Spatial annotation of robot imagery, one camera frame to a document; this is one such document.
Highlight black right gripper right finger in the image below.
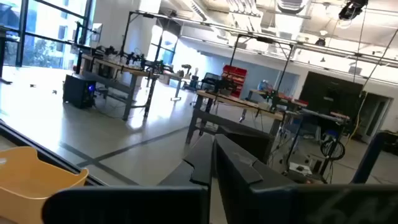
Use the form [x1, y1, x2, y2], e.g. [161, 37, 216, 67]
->
[214, 133, 398, 224]

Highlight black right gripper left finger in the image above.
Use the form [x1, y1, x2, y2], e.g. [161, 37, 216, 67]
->
[41, 134, 214, 224]

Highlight black computer tower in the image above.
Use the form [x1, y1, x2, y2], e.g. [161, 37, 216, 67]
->
[216, 124, 274, 164]

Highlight white power box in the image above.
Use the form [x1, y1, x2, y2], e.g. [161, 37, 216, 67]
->
[288, 161, 313, 177]

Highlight wooden workbench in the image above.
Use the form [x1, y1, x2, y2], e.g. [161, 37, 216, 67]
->
[247, 88, 309, 124]
[79, 53, 160, 122]
[185, 89, 285, 146]

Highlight black office chair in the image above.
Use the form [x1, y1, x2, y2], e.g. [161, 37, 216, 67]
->
[198, 72, 223, 94]

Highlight table with dark blue legs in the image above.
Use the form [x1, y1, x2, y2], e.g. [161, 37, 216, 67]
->
[284, 107, 352, 169]

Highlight large black screen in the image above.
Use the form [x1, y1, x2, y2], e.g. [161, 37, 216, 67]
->
[298, 71, 365, 127]

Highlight dark stand leg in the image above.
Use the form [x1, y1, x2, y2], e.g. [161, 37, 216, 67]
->
[350, 131, 387, 185]

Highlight black tower with blue light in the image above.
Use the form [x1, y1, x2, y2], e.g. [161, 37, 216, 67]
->
[62, 74, 96, 110]

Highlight grey double door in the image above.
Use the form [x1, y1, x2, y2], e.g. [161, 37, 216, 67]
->
[357, 91, 393, 144]

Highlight background computer monitor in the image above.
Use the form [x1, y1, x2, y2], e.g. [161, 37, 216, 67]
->
[90, 23, 104, 44]

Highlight yellow plastic bin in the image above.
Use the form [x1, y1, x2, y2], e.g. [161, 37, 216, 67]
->
[0, 146, 90, 224]

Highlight coiled black cable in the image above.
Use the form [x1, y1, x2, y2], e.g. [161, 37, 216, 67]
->
[320, 138, 346, 162]

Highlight black workbench camera frame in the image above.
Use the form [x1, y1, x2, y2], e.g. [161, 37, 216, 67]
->
[119, 10, 162, 63]
[229, 33, 295, 93]

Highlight black ceiling camera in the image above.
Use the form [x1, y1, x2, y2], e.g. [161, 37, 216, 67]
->
[338, 0, 369, 21]

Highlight black window frame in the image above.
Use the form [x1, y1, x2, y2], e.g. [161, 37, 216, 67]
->
[0, 0, 94, 68]

